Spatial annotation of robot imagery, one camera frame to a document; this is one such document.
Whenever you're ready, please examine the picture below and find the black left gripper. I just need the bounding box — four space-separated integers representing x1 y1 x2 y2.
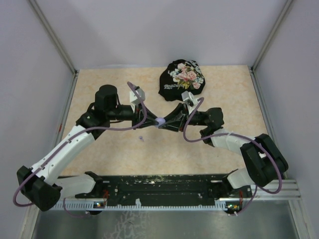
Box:
107 102 159 129

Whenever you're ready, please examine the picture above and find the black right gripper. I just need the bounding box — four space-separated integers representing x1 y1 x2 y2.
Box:
159 103 207 132

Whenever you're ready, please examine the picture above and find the purple earbud charging case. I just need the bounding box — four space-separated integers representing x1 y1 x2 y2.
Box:
155 118 166 128

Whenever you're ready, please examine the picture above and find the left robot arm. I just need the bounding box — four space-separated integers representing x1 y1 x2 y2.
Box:
12 82 148 212

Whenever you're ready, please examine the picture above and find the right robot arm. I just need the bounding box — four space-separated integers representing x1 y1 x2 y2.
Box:
156 103 289 197

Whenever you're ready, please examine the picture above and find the black floral folded shirt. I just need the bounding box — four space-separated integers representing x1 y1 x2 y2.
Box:
158 59 206 102

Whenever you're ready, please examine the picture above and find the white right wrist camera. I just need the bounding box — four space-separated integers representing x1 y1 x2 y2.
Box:
181 91 198 108

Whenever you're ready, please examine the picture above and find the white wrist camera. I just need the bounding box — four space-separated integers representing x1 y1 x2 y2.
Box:
181 91 198 108
130 86 146 107

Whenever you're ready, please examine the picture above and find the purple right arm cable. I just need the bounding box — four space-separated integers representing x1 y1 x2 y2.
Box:
183 97 285 217

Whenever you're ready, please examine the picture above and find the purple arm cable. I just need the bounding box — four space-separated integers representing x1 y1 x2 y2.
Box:
12 81 148 219
183 97 285 217

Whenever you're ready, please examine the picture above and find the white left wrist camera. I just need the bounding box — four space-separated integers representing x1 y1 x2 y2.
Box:
130 86 146 107

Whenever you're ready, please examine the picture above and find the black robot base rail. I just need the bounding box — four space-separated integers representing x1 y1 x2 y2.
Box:
75 174 252 206

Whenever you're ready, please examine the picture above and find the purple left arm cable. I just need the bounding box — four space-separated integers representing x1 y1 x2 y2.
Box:
12 81 148 219

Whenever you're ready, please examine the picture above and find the white slotted cable duct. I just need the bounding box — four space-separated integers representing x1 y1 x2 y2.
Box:
52 198 239 211

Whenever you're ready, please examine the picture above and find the left aluminium frame post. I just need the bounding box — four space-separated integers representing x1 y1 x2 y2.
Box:
26 0 78 76

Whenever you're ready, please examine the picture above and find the aluminium frame post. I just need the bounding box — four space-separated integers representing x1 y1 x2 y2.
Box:
26 0 78 76
250 0 295 73

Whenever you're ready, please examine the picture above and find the right aluminium frame post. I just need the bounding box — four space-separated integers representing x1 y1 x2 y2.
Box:
250 0 295 73

